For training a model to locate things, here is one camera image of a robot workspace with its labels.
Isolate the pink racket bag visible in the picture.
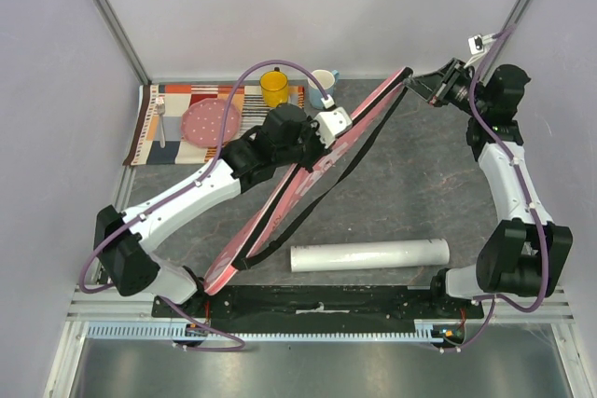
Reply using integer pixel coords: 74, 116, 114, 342
203, 67, 412, 295

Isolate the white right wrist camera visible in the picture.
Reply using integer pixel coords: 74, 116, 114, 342
465, 34, 498, 67

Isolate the aluminium frame rail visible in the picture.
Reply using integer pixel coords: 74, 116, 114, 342
92, 0, 151, 85

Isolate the white slotted cable duct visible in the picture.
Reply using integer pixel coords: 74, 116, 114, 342
86, 321, 461, 342

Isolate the light blue mug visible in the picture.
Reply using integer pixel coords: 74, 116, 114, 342
308, 69, 340, 110

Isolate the colourful patchwork placemat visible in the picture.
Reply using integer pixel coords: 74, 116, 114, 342
122, 83, 306, 167

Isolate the white shuttlecock tube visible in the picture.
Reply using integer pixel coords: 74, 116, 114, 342
290, 239, 451, 272

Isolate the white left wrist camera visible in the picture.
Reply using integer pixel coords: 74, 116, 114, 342
314, 107, 353, 148

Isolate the yellow glass mug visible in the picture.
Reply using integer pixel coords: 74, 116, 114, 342
259, 67, 289, 108

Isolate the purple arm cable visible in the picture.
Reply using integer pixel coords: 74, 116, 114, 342
77, 60, 337, 352
419, 24, 549, 355

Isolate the silver fork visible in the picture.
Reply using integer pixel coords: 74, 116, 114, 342
156, 96, 166, 148

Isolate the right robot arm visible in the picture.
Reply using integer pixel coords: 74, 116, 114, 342
405, 59, 573, 318

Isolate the pink dotted plate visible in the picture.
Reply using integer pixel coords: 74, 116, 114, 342
181, 98, 242, 148

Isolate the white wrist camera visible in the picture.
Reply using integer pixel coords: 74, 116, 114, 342
314, 107, 353, 148
465, 34, 498, 67

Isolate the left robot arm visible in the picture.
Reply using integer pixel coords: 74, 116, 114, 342
94, 104, 352, 317

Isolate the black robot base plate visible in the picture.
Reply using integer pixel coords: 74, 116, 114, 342
151, 283, 486, 335

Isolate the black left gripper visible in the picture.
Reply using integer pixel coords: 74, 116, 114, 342
275, 117, 338, 174

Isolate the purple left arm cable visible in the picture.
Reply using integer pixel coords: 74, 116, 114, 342
77, 60, 337, 352

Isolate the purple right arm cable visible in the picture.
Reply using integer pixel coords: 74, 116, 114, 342
419, 24, 549, 355

